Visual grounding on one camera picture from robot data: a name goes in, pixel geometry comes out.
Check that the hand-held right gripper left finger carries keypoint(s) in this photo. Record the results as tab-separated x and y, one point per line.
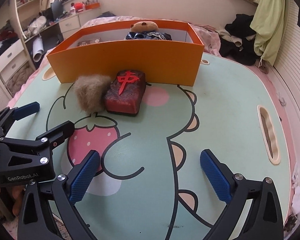
83	177

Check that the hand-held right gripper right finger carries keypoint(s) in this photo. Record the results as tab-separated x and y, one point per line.
215	177

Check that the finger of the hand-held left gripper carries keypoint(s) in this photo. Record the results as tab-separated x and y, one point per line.
60	133
27	110

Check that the red mahjong tile block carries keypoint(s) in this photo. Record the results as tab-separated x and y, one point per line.
125	97

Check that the brown snack packet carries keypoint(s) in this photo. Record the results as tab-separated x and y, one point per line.
88	42

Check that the orange cardboard box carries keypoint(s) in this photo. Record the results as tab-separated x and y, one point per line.
140	60

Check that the shiny dark snack packet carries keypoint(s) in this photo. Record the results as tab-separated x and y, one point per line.
150	36

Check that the brown plush toy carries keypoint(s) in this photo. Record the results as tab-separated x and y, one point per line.
143	26

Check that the green cartoon desktop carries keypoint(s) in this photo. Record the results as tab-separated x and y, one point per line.
215	117

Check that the beige quilted cloth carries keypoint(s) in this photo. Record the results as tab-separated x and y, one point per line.
17	78

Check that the white drawer unit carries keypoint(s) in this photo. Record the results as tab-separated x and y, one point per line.
10	55

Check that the rolled white paper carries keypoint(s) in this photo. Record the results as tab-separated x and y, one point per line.
38	50

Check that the white cloth bundle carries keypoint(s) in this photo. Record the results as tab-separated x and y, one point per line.
36	23

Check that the white drawer cabinet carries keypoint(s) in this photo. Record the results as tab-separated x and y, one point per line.
70	25

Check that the pink bedsheet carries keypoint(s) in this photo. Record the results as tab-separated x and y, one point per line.
290	115

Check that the black monitor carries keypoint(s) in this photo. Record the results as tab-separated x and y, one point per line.
56	11

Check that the red bag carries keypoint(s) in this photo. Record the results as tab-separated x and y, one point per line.
78	7

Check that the small orange storage box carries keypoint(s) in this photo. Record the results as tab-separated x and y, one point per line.
92	6

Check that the pile of black clothes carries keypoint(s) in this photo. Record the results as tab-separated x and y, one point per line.
237	52

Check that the white slatted wardrobe door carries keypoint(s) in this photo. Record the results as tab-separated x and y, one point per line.
295	67

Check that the light green hanging garment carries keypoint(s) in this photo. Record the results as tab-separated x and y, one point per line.
267	22

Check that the white wall shelf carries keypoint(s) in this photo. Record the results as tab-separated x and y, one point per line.
27	3

